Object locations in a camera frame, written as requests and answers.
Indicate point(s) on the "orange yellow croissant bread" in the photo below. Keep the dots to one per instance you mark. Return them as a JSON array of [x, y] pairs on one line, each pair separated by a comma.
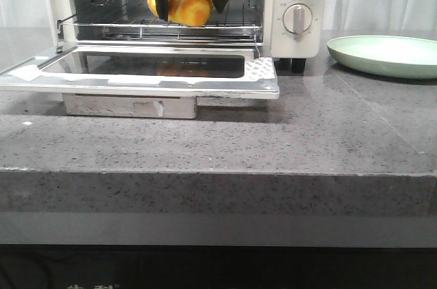
[[192, 13]]

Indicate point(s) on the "glass oven door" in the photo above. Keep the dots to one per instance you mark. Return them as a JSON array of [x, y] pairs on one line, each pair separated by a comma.
[[135, 70]]

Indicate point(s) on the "white Toshiba toaster oven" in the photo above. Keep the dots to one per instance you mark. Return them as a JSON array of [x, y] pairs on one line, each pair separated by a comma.
[[297, 43]]

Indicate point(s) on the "lower timer knob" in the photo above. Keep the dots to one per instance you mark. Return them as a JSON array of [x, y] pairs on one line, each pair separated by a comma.
[[297, 18]]

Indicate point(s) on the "light green plate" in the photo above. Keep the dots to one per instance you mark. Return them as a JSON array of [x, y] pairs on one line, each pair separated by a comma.
[[388, 56]]

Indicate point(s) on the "metal wire oven rack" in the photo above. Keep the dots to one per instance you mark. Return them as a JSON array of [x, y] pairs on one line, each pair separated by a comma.
[[240, 24]]

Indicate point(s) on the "white oven door handle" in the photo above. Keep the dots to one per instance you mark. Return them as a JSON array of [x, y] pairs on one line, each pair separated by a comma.
[[131, 106]]

